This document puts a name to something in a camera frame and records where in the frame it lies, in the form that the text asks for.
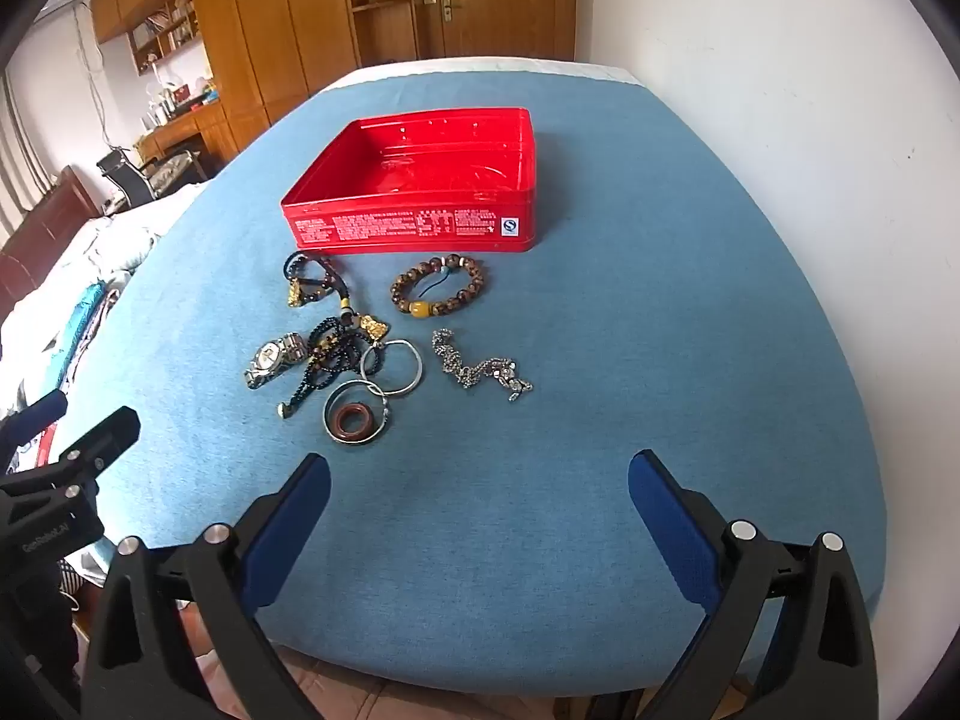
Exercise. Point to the large silver bangle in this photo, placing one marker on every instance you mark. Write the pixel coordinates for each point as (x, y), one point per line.
(415, 379)

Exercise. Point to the bed bedding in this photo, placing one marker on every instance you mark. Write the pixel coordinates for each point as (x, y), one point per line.
(90, 255)

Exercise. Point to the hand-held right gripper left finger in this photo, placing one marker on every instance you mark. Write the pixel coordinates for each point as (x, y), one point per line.
(289, 540)

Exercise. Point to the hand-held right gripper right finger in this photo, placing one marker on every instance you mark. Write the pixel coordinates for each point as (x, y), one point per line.
(675, 540)

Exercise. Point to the wooden wardrobe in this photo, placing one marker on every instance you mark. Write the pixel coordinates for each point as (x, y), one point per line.
(262, 15)

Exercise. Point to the wooden shelf unit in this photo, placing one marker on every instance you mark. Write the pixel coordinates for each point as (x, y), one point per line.
(379, 22)

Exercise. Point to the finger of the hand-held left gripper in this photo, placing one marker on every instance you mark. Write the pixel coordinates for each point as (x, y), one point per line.
(105, 442)
(41, 411)

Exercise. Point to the brown headboard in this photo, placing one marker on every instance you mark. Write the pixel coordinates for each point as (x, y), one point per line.
(52, 225)

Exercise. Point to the silver wristwatch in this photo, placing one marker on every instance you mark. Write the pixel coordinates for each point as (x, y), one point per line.
(270, 356)

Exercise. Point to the black office chair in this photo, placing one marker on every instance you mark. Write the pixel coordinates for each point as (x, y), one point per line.
(124, 176)

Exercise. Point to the wooden desk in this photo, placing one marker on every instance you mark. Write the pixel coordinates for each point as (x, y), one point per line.
(195, 127)

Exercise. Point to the curtain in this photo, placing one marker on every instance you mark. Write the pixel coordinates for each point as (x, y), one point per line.
(19, 165)

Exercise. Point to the red tin box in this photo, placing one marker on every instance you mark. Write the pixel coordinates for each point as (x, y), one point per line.
(337, 229)

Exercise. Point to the row of books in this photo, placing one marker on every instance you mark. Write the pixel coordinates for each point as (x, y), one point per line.
(172, 22)

